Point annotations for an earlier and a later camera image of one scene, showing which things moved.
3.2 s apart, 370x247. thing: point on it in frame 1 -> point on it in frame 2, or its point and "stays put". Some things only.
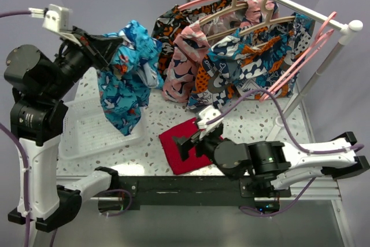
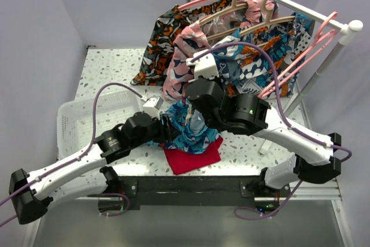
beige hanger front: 266,8 stays put
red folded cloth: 173,151 stays put
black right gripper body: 206,144 -> 219,81
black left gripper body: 80,47 -> 156,132
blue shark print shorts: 124,87 -> 189,131
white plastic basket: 90,128 stays put
